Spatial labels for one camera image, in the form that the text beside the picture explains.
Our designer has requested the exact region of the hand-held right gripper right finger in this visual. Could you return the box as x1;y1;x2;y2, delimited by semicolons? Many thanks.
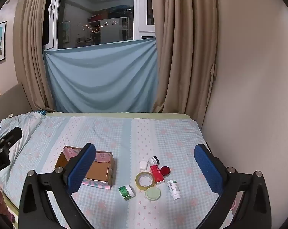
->
194;144;272;229

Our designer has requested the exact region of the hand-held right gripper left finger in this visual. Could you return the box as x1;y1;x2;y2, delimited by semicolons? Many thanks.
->
19;143;97;229

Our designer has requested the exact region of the cardboard box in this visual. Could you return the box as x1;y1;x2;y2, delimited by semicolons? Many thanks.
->
54;145;116;190

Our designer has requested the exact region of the white bottle with green label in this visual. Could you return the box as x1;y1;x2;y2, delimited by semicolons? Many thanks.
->
166;179;181;200

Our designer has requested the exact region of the green jar with white lid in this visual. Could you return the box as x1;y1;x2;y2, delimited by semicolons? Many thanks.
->
118;185;136;201

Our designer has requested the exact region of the red carton box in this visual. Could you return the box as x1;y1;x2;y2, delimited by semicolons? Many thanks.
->
150;164;165;184

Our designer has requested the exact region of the pale green round lid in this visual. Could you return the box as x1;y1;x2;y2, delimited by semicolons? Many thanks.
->
145;187;161;201

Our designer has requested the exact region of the light blue crumpled quilt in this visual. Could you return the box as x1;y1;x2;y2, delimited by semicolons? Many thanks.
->
0;112;48;153

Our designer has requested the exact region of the beige padded headboard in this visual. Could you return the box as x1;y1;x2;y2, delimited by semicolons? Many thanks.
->
0;83;36;124

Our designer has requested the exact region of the checked floral bed sheet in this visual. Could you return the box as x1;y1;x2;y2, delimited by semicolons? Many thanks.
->
0;113;235;229

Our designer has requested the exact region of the beige curtain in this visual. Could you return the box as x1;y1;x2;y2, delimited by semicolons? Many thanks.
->
153;0;218;129
13;0;61;112

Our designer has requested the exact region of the light blue hanging cloth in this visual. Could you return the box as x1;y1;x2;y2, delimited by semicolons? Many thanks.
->
43;38;159;113

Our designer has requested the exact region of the white framed window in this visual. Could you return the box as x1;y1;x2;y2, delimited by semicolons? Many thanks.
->
42;0;157;51

